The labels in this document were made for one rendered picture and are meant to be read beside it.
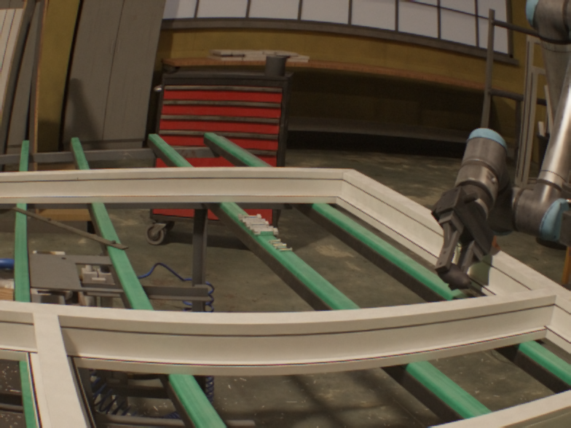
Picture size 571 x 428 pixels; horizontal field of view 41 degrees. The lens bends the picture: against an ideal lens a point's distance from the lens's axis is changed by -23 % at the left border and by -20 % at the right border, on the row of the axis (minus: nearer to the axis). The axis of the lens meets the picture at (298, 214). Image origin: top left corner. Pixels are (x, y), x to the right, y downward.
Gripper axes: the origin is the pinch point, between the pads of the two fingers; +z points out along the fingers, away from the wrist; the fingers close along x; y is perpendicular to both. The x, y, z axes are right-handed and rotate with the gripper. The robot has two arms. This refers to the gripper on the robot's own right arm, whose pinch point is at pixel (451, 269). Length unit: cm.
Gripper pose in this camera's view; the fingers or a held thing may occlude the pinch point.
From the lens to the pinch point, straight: 152.8
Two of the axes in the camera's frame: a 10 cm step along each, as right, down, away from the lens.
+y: 6.8, -2.4, -6.9
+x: 6.4, 6.7, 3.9
